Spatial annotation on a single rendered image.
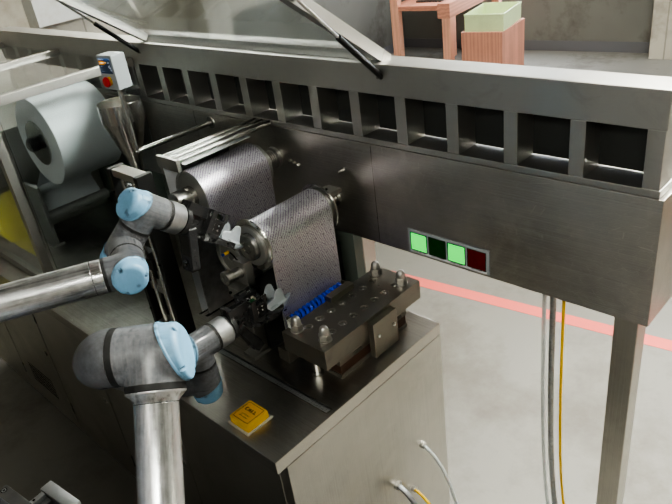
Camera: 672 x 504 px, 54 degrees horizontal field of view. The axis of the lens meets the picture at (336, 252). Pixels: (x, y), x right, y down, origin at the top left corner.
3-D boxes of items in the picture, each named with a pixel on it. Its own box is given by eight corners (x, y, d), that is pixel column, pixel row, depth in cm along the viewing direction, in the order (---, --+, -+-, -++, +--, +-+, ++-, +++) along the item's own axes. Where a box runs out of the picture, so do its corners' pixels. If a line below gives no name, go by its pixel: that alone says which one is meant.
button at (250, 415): (231, 422, 166) (229, 414, 165) (251, 406, 170) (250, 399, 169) (248, 433, 161) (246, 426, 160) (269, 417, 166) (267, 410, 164)
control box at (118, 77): (100, 90, 192) (90, 56, 187) (118, 84, 196) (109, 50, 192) (115, 92, 188) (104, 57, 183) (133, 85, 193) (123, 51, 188)
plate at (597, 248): (26, 133, 337) (4, 75, 323) (75, 117, 354) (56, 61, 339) (643, 332, 139) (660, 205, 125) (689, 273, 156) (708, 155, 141)
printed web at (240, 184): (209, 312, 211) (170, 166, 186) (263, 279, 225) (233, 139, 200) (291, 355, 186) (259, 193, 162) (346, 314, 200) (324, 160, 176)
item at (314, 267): (283, 321, 181) (272, 263, 172) (340, 282, 195) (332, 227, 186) (284, 321, 180) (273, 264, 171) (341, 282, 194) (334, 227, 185)
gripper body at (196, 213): (232, 216, 163) (195, 203, 154) (221, 249, 163) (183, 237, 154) (214, 210, 168) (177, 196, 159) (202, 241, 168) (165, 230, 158)
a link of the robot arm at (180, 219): (168, 233, 150) (149, 225, 155) (183, 238, 154) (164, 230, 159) (179, 203, 150) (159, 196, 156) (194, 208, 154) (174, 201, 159)
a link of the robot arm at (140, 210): (107, 210, 148) (125, 178, 146) (147, 222, 156) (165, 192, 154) (121, 227, 143) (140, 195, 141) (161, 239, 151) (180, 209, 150)
